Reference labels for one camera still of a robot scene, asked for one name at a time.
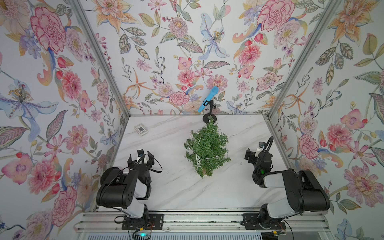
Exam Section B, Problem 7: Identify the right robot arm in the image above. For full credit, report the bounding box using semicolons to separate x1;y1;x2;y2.
242;137;331;230

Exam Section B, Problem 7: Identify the clear string light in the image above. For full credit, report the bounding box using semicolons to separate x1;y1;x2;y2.
188;131;223;170

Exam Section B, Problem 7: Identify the white battery box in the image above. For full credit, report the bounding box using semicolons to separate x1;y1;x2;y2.
134;124;148;136

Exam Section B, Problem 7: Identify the aluminium corner frame post right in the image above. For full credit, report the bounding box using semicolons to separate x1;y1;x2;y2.
268;0;343;113

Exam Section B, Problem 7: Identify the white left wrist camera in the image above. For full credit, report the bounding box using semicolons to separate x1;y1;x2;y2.
137;149;150;165

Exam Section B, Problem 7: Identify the aluminium corner frame post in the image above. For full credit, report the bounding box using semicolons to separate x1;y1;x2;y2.
268;0;343;113
69;0;130;118

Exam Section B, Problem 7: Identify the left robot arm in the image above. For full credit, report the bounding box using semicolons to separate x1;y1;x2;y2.
96;150;163;227

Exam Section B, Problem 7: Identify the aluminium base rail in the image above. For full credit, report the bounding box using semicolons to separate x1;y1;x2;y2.
74;209;334;240

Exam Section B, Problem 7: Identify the black microphone stand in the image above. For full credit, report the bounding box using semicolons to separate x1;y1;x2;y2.
203;100;217;124

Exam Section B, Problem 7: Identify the small green christmas tree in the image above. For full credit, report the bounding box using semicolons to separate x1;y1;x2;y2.
183;116;232;178

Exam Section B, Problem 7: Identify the aluminium corner frame post left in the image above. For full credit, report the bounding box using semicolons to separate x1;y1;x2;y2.
69;0;130;118

